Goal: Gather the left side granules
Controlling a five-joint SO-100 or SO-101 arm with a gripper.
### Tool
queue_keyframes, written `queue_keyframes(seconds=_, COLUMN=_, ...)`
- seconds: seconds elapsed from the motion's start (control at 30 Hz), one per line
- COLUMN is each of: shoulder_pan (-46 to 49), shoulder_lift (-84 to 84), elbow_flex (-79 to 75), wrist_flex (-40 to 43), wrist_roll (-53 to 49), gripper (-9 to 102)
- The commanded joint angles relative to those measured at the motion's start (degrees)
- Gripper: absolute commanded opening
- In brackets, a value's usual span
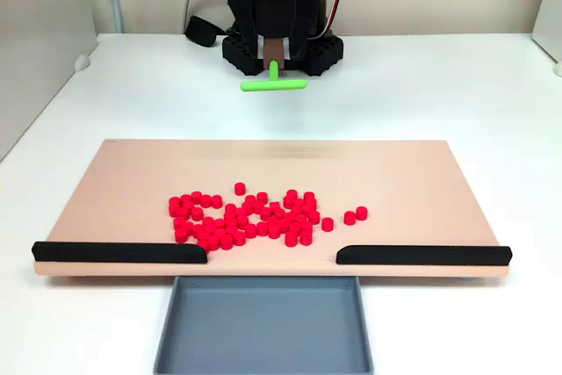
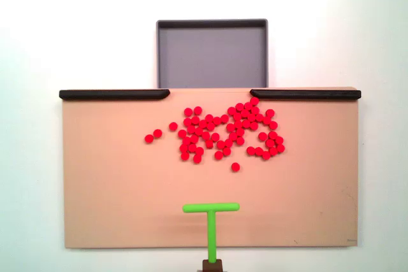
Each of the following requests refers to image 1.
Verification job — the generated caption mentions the green T pusher brown handle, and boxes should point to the green T pusher brown handle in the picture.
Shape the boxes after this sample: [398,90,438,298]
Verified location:
[240,35,308,93]

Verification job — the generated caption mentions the beige plastic board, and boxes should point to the beige plastic board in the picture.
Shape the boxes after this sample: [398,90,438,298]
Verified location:
[32,138,513,282]

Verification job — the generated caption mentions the grey shallow tray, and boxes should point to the grey shallow tray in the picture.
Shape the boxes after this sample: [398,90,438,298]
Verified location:
[153,275,375,375]

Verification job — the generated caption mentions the white USB cable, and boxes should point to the white USB cable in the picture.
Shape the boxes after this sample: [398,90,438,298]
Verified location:
[182,0,216,36]

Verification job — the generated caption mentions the black foam rail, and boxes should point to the black foam rail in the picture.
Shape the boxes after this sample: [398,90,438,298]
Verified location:
[31,241,208,265]
[335,244,513,267]

